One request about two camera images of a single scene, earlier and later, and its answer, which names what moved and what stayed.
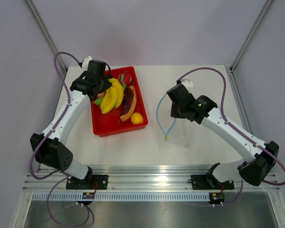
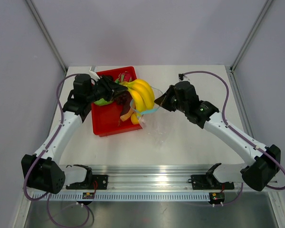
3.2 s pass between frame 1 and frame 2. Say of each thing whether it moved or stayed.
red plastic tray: stayed
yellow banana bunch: moved
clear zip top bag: moved
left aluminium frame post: stayed
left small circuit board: stayed
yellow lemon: stayed
